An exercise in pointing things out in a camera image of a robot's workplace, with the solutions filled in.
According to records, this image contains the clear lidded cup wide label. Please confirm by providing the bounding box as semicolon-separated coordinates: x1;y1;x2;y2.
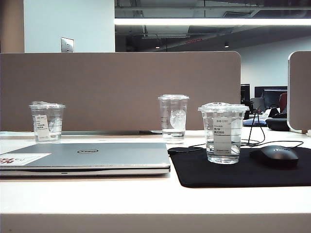
197;101;250;165

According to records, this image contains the tall clear cup white logo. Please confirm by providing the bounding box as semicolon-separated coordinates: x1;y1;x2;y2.
157;94;190;144

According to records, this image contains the silver closed laptop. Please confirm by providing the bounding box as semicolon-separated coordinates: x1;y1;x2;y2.
0;142;172;178

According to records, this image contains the short clear cup small label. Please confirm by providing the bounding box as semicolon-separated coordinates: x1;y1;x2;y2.
28;100;67;144

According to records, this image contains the white red laptop sticker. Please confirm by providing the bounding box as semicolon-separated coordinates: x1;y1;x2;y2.
0;152;52;166

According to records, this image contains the brown fabric desk divider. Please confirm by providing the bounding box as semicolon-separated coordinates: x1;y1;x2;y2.
0;50;242;132

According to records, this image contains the black mouse pad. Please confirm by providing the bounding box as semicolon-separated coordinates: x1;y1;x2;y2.
168;146;311;188

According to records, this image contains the narrow black background monitor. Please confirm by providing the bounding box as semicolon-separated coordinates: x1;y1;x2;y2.
241;83;251;100

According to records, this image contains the blue cloth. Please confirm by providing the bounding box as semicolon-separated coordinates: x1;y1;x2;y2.
242;118;268;127

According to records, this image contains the long ceiling light strip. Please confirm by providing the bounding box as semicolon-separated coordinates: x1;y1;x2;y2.
114;17;311;26

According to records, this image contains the black round bag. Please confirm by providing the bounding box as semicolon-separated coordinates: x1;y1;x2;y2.
264;116;291;132

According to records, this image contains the black computer mouse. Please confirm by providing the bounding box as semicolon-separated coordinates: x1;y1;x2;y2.
249;145;300;168

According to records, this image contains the person in orange shirt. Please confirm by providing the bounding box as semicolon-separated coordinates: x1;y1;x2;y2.
278;92;289;114

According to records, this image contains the grey white-edged desk divider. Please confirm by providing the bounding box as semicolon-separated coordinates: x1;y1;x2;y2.
287;50;311;133

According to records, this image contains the black mouse cable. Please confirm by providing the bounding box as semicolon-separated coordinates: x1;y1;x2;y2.
189;109;305;152

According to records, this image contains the metal wall switch plate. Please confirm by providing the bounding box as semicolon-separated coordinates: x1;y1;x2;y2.
60;36;75;53

